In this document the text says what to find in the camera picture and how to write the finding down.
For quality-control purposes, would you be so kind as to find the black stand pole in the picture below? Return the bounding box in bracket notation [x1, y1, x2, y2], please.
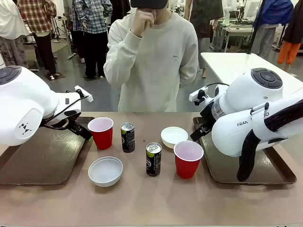
[246, 0, 264, 55]

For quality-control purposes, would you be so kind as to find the person's right hand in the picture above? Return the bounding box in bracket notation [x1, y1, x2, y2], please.
[131, 8, 158, 37]

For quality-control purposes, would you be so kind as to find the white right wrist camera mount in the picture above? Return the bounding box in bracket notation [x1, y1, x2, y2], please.
[189, 87, 209, 106]

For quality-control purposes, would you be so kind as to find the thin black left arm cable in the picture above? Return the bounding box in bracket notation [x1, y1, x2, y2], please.
[42, 95, 90, 130]

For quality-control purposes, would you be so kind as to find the bystander in red plaid shirt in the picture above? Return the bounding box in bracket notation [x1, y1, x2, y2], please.
[17, 0, 59, 80]

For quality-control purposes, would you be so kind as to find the white plastic bowl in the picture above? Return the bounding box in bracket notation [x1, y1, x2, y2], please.
[160, 126, 189, 149]
[88, 156, 124, 187]

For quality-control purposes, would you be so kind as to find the bystander in dark top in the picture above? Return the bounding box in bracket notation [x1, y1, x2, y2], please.
[184, 0, 224, 79]

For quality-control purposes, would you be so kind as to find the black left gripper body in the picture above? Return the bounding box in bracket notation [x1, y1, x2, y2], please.
[56, 110, 82, 130]

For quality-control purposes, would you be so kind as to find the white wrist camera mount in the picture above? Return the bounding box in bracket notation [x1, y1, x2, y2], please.
[189, 87, 209, 106]
[74, 85, 93, 103]

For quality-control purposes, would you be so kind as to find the black camera tripod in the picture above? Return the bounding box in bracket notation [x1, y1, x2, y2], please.
[52, 16, 70, 44]

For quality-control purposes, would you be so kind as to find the brown plastic tray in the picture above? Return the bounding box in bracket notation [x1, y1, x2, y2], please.
[192, 116, 297, 185]
[0, 116, 96, 185]

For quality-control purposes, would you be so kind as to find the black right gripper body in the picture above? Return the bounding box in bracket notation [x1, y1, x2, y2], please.
[199, 102, 216, 130]

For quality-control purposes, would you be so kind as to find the red plastic cup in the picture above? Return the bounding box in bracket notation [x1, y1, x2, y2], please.
[173, 140, 205, 179]
[87, 117, 114, 150]

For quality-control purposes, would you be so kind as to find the black Pepsi can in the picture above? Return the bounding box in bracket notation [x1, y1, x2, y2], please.
[145, 142, 162, 177]
[120, 122, 136, 153]

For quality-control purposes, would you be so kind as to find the bystander in blue plaid shirt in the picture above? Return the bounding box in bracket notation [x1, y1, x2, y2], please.
[72, 0, 113, 79]

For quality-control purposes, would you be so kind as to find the bystander in grey clothes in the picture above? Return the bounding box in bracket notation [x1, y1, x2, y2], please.
[63, 0, 86, 64]

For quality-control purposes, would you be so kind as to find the bystander in orange trousers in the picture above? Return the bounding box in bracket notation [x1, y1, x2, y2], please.
[276, 0, 303, 67]

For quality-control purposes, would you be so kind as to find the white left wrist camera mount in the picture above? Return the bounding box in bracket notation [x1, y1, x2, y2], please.
[74, 85, 93, 103]

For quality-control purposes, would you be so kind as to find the background white robot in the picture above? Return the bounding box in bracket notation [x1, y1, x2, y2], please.
[223, 0, 235, 26]

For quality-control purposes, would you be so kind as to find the bystander in blue jacket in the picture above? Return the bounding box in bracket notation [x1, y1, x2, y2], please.
[250, 0, 294, 61]

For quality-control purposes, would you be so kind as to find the background work desk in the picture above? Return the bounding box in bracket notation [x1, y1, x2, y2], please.
[212, 19, 255, 53]

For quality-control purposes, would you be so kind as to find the white side table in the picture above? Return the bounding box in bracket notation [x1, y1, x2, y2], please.
[200, 52, 303, 92]

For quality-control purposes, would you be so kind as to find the person in beige sweatshirt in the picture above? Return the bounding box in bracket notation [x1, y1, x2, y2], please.
[103, 0, 199, 113]

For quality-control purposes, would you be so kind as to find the person's right forearm beige sleeve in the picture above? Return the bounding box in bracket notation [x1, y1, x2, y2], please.
[103, 27, 144, 86]

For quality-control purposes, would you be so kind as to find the bystander in white top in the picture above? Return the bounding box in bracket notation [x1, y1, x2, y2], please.
[0, 0, 29, 69]

